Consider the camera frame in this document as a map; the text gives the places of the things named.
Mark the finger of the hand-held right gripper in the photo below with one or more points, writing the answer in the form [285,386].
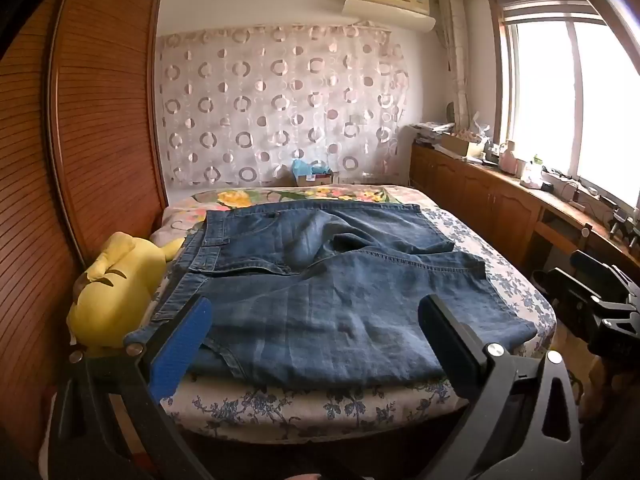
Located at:
[565,297]
[602,277]

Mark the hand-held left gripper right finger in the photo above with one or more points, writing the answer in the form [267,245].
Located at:
[447,350]

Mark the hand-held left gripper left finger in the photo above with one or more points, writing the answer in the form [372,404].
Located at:
[179,347]

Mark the blue denim pants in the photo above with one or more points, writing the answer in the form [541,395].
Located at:
[320,300]

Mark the yellow plush toy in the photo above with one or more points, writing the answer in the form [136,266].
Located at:
[117,290]

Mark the bed with blue floral sheet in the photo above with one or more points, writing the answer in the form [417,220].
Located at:
[360,412]

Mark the long wooden cabinet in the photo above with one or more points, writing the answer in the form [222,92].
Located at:
[480,205]

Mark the clear plastic bag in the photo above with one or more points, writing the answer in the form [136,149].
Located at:
[531,174]

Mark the pink bottle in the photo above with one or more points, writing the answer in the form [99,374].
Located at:
[509,159]

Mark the colourful flower blanket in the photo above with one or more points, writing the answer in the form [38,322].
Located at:
[235,197]

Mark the open cardboard box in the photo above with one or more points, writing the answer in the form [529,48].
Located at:
[460,146]

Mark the wooden framed window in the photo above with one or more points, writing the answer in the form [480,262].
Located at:
[565,90]

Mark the small cardboard box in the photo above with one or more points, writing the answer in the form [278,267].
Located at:
[320,179]

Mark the pile of papers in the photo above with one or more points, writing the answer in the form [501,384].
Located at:
[427,130]

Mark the blue plastic bag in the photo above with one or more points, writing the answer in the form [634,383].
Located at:
[302,166]

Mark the bundled white window curtain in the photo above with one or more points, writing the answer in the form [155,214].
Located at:
[456,60]

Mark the circle patterned curtain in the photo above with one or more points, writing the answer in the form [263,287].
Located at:
[280,105]

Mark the white air conditioner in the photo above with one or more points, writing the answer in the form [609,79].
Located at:
[387,5]

